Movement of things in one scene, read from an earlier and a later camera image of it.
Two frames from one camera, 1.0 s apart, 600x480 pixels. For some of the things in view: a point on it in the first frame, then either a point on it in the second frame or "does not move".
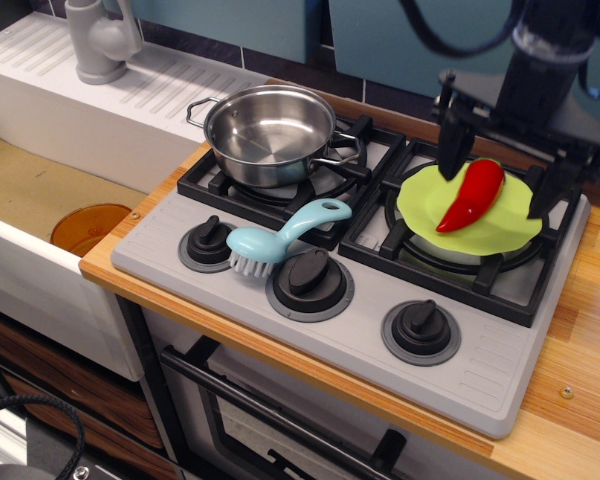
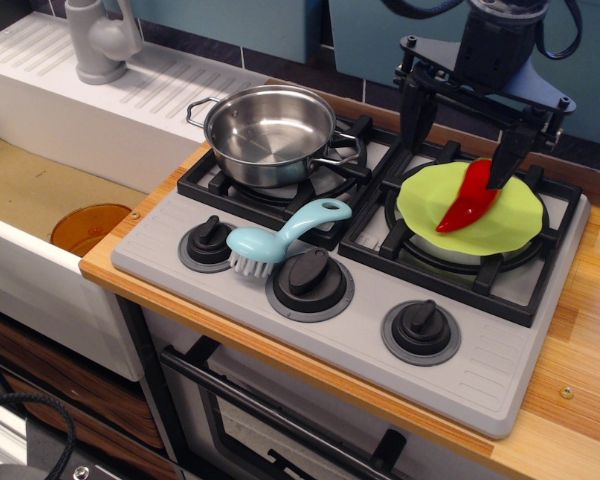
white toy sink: (51, 144) does not move
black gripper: (535, 106) → (491, 71)
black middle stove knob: (309, 286) does not move
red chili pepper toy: (482, 184) does not move
